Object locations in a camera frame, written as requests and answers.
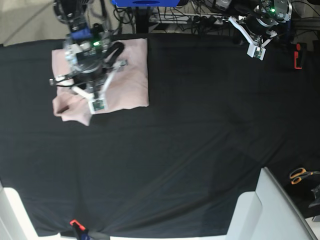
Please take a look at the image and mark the pink T-shirt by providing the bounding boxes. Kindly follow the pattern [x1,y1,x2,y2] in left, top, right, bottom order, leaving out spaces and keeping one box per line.
[52,38,149,126]

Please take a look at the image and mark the red black clamp bottom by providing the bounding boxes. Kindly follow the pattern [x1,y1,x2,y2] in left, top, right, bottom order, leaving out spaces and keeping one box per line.
[69,219,91,240]

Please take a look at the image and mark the white container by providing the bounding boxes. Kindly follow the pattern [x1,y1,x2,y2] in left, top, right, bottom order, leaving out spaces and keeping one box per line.
[0,186,61,240]
[225,167,317,240]

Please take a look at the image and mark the white container left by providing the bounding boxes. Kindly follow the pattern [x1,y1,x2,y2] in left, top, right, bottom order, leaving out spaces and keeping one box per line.
[0,186,61,240]

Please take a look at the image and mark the black table cloth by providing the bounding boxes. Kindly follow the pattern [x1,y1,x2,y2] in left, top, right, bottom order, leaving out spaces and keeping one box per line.
[0,34,320,238]

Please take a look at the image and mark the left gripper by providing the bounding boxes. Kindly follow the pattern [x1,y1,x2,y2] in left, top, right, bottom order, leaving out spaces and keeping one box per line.
[227,15,278,61]

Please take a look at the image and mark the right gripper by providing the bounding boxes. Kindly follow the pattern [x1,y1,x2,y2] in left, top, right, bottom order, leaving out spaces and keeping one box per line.
[49,59,128,115]

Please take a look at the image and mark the white power strip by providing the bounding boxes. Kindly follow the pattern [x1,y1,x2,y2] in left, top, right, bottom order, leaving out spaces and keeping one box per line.
[148,12,225,25]

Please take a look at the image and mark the orange handled scissors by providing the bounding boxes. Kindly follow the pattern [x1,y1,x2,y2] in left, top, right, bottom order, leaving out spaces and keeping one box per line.
[289,167,320,185]

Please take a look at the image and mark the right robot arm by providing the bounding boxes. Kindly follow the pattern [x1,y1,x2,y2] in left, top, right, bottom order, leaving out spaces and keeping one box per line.
[49,0,128,114]

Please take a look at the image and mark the white container right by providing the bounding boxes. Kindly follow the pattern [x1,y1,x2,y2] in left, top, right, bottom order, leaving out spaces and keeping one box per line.
[225,167,317,240]

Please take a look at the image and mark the red black clamp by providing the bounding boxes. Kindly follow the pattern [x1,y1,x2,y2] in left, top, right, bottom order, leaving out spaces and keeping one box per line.
[291,42,308,70]
[69,219,91,240]

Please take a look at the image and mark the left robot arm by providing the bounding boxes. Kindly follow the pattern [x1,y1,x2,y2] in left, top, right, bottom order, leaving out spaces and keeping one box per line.
[227,0,293,61]

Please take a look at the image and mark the red black clamp right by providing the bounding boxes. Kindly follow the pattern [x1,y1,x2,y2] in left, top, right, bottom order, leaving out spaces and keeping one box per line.
[291,42,308,70]

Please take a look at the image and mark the blue plastic box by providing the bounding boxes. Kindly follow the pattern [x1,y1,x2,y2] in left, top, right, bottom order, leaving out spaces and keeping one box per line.
[111,0,180,8]

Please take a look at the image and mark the black stand post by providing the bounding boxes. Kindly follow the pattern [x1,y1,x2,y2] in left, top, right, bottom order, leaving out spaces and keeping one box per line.
[134,6,151,34]

